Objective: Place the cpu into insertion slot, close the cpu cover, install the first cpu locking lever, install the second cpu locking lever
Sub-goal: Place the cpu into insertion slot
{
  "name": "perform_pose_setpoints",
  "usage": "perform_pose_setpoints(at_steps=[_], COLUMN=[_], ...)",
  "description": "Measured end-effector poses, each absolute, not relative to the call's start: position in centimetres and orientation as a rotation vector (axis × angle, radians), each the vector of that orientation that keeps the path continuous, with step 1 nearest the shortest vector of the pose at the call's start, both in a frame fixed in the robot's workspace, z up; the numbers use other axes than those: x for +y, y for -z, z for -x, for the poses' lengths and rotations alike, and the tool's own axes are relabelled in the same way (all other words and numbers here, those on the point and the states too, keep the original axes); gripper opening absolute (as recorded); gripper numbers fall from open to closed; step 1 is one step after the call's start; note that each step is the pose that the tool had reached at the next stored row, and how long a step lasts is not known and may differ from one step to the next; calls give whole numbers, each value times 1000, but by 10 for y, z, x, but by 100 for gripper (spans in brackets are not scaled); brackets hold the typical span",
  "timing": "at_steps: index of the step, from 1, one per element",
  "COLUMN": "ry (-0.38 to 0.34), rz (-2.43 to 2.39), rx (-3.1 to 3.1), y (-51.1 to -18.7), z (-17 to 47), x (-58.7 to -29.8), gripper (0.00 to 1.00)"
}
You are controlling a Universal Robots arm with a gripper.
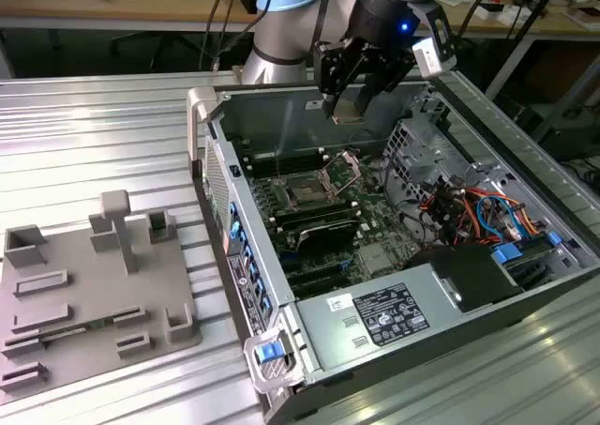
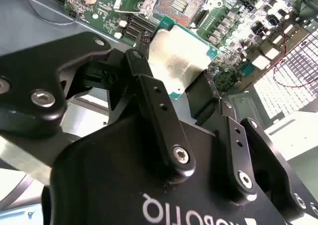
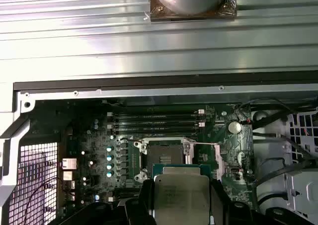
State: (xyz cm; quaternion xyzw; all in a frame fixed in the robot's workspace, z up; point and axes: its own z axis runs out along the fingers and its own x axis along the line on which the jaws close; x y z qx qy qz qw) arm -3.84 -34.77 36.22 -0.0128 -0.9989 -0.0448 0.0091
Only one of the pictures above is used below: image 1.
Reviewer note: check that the blue card retainer clips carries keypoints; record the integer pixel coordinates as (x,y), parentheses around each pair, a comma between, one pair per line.
(234,232)

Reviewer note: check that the black computer on floor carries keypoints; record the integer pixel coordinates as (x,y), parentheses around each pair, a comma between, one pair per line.
(572,134)

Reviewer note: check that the open grey PC case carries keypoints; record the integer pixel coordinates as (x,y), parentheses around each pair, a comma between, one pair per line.
(262,256)

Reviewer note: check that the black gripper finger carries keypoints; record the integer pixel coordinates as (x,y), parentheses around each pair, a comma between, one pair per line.
(335,64)
(391,68)

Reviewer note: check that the green RAM stick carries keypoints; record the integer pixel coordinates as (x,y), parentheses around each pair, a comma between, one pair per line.
(75,329)

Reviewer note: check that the grey parts rack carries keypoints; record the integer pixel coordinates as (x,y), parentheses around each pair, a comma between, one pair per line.
(94,293)

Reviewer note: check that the grey power supply unit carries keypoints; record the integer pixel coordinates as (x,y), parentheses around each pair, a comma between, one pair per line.
(328,331)

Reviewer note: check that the perforated metal drive cage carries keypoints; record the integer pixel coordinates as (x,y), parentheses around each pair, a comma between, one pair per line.
(422,157)

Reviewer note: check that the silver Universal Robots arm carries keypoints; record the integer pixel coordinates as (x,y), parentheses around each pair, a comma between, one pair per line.
(281,45)

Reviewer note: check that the black graphics card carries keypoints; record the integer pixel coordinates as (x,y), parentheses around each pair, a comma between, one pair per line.
(323,235)

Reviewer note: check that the blue disk carrier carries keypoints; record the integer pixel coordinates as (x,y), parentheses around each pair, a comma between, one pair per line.
(507,253)

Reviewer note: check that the silver chipset heatsink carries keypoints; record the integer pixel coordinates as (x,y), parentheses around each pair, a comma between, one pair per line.
(375,259)

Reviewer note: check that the black chair base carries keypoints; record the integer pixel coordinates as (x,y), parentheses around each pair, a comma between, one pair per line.
(164,45)

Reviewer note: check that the black plastic air shroud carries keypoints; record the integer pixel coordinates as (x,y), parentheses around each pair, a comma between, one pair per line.
(469,275)

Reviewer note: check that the small CPU plate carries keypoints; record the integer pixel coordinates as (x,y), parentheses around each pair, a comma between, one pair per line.
(348,111)

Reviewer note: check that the CPU socket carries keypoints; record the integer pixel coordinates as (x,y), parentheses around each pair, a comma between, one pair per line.
(304,192)

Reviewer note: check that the small blue clip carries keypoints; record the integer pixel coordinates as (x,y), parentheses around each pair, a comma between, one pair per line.
(553,238)

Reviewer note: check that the white box with black top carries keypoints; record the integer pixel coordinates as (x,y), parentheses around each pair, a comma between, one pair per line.
(506,17)

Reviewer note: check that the black expansion slot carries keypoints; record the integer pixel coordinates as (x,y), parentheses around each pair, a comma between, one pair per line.
(319,282)

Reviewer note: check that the green motherboard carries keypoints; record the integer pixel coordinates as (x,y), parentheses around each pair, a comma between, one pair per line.
(375,223)

